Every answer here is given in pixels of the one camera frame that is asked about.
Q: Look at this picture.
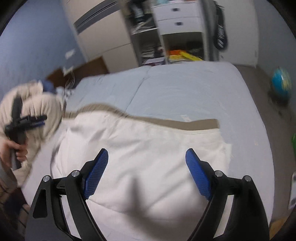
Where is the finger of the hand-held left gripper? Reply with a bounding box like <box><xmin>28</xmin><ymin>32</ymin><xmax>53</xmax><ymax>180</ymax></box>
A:
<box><xmin>20</xmin><ymin>115</ymin><xmax>48</xmax><ymax>122</ymax></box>
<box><xmin>23</xmin><ymin>120</ymin><xmax>46</xmax><ymax>128</ymax></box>

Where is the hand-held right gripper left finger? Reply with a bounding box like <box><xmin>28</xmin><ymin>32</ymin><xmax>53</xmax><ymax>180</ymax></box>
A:
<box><xmin>25</xmin><ymin>148</ymin><xmax>109</xmax><ymax>241</ymax></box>

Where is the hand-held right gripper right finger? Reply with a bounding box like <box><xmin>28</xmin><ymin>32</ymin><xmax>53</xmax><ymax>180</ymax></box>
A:
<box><xmin>185</xmin><ymin>148</ymin><xmax>270</xmax><ymax>241</ymax></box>

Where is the cream white down jacket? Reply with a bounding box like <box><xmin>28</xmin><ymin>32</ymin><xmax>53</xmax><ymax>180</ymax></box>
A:
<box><xmin>0</xmin><ymin>81</ymin><xmax>232</xmax><ymax>215</ymax></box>

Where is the open wardrobe with clothes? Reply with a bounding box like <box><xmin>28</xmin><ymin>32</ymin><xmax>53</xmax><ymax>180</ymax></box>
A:
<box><xmin>126</xmin><ymin>0</ymin><xmax>167</xmax><ymax>67</ymax></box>

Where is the person's left hand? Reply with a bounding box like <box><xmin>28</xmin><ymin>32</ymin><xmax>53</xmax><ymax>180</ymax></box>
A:
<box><xmin>0</xmin><ymin>138</ymin><xmax>28</xmax><ymax>163</ymax></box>

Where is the dark blue cloth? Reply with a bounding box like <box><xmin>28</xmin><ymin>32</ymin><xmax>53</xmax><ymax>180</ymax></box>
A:
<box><xmin>43</xmin><ymin>80</ymin><xmax>57</xmax><ymax>93</ymax></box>

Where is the brown wooden headboard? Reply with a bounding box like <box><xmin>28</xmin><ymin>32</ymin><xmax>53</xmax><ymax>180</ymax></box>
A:
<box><xmin>46</xmin><ymin>57</ymin><xmax>109</xmax><ymax>89</ymax></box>

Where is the bed with light blue sheet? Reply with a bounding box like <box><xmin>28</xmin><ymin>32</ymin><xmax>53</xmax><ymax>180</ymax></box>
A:
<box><xmin>21</xmin><ymin>61</ymin><xmax>276</xmax><ymax>241</ymax></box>

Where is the white bathroom scale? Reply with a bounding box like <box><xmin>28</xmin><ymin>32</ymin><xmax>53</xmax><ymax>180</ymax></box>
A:
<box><xmin>288</xmin><ymin>172</ymin><xmax>296</xmax><ymax>209</ymax></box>

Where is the beige sliding wardrobe door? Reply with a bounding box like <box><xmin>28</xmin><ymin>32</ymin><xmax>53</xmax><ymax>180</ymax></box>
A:
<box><xmin>62</xmin><ymin>0</ymin><xmax>139</xmax><ymax>73</ymax></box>

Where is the stack of yellow books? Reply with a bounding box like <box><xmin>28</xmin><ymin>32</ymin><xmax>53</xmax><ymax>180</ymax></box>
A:
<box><xmin>168</xmin><ymin>50</ymin><xmax>204</xmax><ymax>63</ymax></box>

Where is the blue desk globe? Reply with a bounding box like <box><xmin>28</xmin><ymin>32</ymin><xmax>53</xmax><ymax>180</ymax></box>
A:
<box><xmin>268</xmin><ymin>67</ymin><xmax>292</xmax><ymax>106</ymax></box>

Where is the black racket cover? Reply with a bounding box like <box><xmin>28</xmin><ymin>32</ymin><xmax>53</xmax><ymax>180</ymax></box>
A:
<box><xmin>213</xmin><ymin>2</ymin><xmax>230</xmax><ymax>50</ymax></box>

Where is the white room door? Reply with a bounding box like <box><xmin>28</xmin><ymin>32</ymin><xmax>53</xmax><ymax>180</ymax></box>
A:
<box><xmin>222</xmin><ymin>0</ymin><xmax>260</xmax><ymax>68</ymax></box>

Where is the white drawer cabinet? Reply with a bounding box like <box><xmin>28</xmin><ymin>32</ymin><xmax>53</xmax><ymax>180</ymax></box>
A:
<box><xmin>150</xmin><ymin>0</ymin><xmax>208</xmax><ymax>63</ymax></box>

